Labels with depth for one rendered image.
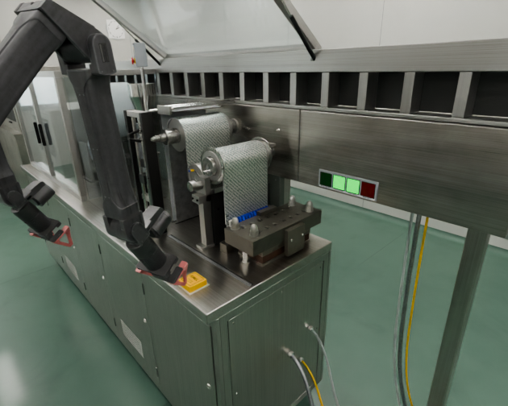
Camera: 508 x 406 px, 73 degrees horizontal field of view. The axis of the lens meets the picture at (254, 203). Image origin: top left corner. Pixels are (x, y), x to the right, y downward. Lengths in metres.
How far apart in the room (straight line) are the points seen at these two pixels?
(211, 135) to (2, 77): 1.01
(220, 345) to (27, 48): 0.96
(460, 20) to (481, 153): 2.55
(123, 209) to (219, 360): 0.67
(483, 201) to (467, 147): 0.16
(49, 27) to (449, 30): 3.28
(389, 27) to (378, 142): 2.67
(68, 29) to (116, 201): 0.33
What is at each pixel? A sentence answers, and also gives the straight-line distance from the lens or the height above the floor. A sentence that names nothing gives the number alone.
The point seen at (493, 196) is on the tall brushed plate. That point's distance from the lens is 1.16.
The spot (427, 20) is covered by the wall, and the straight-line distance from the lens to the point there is 3.71.
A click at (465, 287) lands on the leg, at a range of 1.47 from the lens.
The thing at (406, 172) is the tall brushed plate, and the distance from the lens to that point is 1.22.
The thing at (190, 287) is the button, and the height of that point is 0.92.
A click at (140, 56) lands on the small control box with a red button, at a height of 1.65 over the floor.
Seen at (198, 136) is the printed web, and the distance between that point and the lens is 1.50.
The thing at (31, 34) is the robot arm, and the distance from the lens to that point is 0.69.
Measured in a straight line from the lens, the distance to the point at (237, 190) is 1.36.
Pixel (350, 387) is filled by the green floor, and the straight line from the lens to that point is 2.14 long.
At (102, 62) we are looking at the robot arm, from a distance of 0.72.
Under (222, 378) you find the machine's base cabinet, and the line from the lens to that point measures 1.33.
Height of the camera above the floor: 1.60
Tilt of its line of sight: 22 degrees down
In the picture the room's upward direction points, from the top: 1 degrees counter-clockwise
